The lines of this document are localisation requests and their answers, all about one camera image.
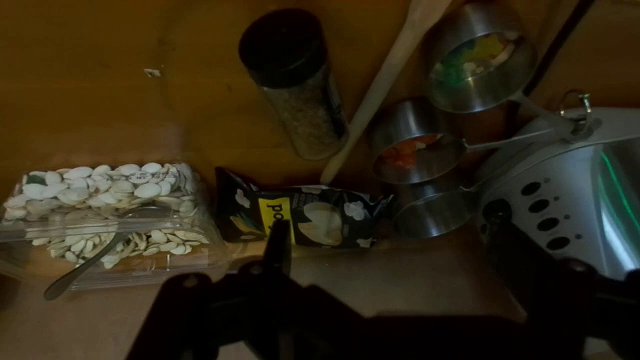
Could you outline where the black snack packet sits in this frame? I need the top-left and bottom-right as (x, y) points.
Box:
(213, 165), (397, 253)

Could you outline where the clear plastic seed container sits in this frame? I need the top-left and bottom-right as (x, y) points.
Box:
(0, 161), (223, 293)

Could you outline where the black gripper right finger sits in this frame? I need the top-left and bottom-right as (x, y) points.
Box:
(478, 198), (640, 360)

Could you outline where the stainless steel toaster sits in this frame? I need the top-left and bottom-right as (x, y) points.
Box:
(472, 107), (640, 282)

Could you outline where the glass spice jar black lid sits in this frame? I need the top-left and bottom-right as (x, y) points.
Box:
(237, 6), (351, 163)

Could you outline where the small steel measuring cup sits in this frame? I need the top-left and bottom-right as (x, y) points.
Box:
(390, 183), (483, 243)

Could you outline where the black toaster cable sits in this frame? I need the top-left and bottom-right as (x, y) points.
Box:
(523, 0), (601, 97)

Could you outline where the metal spoon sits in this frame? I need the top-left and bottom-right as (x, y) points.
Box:
(43, 203), (176, 303)

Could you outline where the wooden spoon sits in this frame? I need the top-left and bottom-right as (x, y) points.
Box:
(318, 0), (457, 189)

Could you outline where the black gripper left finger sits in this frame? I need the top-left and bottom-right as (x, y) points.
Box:
(126, 218), (403, 360)

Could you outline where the medium steel measuring cup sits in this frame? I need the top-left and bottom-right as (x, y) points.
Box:
(368, 97), (576, 189)

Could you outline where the large steel measuring cup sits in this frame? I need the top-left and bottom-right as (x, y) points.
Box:
(424, 3), (605, 137)

